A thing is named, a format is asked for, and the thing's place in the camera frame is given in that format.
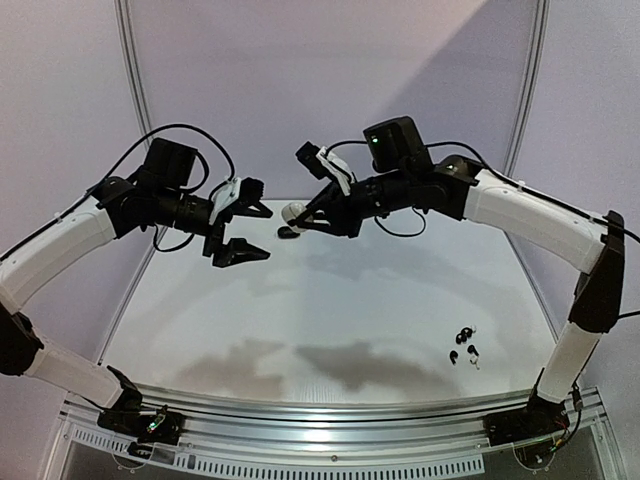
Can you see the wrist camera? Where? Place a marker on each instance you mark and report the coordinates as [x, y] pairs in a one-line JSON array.
[[244, 189], [322, 163]]

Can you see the black earbud upper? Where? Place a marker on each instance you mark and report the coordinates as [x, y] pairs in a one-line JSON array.
[[467, 333]]

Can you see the black oval charging case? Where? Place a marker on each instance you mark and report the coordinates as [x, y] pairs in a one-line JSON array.
[[286, 233]]

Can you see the aluminium front rail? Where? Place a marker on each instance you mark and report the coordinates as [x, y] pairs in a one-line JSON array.
[[227, 438]]

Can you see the white earbud charging case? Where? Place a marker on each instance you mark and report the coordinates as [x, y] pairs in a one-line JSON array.
[[290, 214]]

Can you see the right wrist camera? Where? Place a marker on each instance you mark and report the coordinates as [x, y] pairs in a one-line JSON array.
[[322, 163]]

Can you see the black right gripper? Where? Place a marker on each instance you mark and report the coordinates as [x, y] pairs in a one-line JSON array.
[[338, 205]]

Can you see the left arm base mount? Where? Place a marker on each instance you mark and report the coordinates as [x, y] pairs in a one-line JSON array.
[[126, 417]]

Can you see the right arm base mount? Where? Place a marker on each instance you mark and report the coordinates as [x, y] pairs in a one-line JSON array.
[[538, 417]]

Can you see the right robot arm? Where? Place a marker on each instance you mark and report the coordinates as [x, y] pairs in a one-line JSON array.
[[464, 188]]

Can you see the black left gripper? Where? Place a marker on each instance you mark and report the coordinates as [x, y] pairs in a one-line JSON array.
[[215, 238]]

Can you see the aluminium frame post left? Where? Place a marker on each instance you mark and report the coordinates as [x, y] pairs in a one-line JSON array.
[[124, 19]]

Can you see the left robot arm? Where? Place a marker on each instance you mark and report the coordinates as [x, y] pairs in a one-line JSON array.
[[156, 194]]

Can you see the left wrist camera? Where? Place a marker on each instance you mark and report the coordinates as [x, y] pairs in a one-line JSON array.
[[244, 189]]

